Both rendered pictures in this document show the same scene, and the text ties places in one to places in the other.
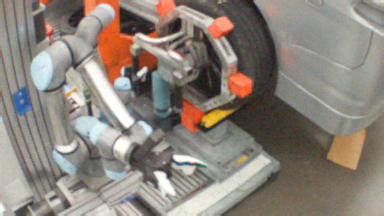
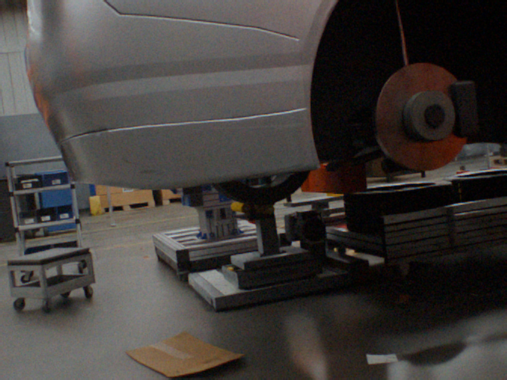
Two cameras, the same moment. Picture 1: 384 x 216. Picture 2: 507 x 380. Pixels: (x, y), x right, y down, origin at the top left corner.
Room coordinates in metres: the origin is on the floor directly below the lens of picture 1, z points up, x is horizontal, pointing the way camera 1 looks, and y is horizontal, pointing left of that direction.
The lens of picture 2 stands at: (3.46, -3.30, 0.79)
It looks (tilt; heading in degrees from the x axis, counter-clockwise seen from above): 3 degrees down; 116
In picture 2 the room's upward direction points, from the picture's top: 7 degrees counter-clockwise
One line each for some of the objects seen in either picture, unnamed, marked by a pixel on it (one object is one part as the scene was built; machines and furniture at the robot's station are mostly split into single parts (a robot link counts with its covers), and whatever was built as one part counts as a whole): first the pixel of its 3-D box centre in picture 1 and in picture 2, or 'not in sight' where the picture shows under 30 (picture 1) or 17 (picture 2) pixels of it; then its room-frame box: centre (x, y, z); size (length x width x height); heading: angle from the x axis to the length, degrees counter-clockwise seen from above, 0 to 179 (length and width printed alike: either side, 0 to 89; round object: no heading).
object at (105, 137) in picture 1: (107, 140); not in sight; (0.91, 0.25, 1.21); 0.11 x 0.08 x 0.09; 56
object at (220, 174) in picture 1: (214, 144); (271, 269); (1.99, -0.13, 0.13); 0.50 x 0.36 x 0.10; 42
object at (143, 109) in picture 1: (163, 114); (308, 237); (2.13, 0.17, 0.26); 0.42 x 0.18 x 0.35; 132
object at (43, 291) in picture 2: not in sight; (52, 278); (0.53, -0.38, 0.17); 0.43 x 0.36 x 0.34; 82
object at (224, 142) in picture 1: (215, 121); (267, 237); (1.99, -0.13, 0.32); 0.40 x 0.30 x 0.28; 42
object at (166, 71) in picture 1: (182, 62); not in sight; (1.83, 0.05, 0.85); 0.21 x 0.14 x 0.14; 132
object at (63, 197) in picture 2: not in sight; (57, 201); (-3.28, 3.75, 0.49); 0.64 x 0.54 x 0.97; 139
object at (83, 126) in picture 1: (88, 136); not in sight; (1.16, 0.40, 0.98); 0.13 x 0.12 x 0.14; 146
